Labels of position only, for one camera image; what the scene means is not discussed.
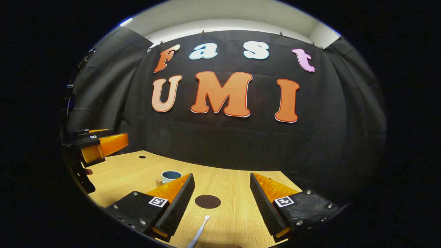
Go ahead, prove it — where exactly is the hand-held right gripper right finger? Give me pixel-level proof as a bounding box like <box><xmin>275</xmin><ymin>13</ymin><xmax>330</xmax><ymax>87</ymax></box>
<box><xmin>250</xmin><ymin>172</ymin><xmax>341</xmax><ymax>242</ymax></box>

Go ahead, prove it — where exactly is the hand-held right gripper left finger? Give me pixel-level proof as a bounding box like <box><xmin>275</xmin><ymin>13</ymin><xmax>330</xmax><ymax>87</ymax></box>
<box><xmin>105</xmin><ymin>173</ymin><xmax>196</xmax><ymax>241</ymax></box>

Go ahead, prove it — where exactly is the dark brown round coaster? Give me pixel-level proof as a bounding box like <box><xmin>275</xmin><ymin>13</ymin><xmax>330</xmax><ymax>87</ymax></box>
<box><xmin>195</xmin><ymin>195</ymin><xmax>221</xmax><ymax>209</ymax></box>

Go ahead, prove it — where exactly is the blue cup with wooden handle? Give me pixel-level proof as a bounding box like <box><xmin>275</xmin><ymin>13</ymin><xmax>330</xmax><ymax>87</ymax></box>
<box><xmin>155</xmin><ymin>170</ymin><xmax>183</xmax><ymax>188</ymax></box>

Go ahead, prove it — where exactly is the white toothbrush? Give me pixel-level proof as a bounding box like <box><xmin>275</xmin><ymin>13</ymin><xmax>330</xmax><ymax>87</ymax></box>
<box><xmin>187</xmin><ymin>215</ymin><xmax>211</xmax><ymax>248</ymax></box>

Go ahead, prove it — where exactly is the wooden desktop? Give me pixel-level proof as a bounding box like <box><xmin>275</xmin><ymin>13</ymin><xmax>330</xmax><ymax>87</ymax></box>
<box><xmin>86</xmin><ymin>150</ymin><xmax>304</xmax><ymax>248</ymax></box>

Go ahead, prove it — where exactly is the black backdrop cloth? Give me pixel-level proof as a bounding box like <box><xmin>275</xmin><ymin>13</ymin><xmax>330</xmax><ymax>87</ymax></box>
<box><xmin>65</xmin><ymin>27</ymin><xmax>387</xmax><ymax>207</ymax></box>

